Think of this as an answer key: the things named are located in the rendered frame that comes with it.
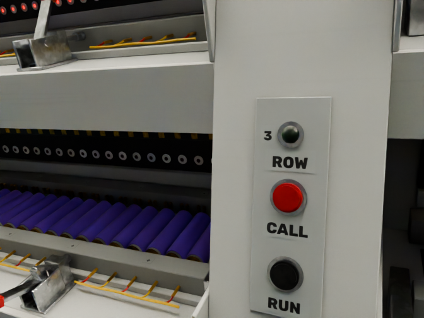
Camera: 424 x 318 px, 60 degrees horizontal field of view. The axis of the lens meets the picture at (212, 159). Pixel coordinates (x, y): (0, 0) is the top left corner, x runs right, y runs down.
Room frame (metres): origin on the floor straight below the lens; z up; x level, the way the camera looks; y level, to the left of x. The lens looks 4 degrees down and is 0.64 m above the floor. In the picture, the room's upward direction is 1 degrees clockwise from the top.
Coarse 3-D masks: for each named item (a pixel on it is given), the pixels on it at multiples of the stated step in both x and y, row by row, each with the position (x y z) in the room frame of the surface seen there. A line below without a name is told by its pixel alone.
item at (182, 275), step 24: (0, 240) 0.36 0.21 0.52; (24, 240) 0.35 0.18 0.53; (48, 240) 0.34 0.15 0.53; (72, 240) 0.34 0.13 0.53; (0, 264) 0.34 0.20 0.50; (72, 264) 0.33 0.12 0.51; (96, 264) 0.31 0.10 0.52; (120, 264) 0.30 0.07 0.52; (144, 264) 0.29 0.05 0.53; (168, 264) 0.29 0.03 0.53; (192, 264) 0.29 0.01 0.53; (96, 288) 0.30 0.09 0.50; (168, 288) 0.29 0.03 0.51; (192, 288) 0.28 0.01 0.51
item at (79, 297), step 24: (0, 168) 0.54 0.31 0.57; (24, 168) 0.52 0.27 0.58; (48, 168) 0.50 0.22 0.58; (72, 168) 0.48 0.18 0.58; (96, 168) 0.46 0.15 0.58; (120, 168) 0.45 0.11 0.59; (144, 168) 0.44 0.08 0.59; (192, 216) 0.40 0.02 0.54; (0, 288) 0.32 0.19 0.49; (72, 288) 0.31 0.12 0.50; (120, 288) 0.30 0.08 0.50; (0, 312) 0.30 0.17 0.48; (24, 312) 0.29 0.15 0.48; (48, 312) 0.29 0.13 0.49; (72, 312) 0.28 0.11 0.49; (96, 312) 0.28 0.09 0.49; (120, 312) 0.28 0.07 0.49; (144, 312) 0.28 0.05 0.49; (168, 312) 0.27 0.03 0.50; (192, 312) 0.27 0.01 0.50
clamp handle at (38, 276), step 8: (32, 272) 0.29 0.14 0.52; (40, 272) 0.29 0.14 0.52; (32, 280) 0.29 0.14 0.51; (40, 280) 0.29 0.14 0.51; (16, 288) 0.28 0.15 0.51; (24, 288) 0.28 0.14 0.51; (32, 288) 0.29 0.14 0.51; (0, 296) 0.26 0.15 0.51; (8, 296) 0.27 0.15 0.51; (16, 296) 0.27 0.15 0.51; (0, 304) 0.26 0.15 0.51
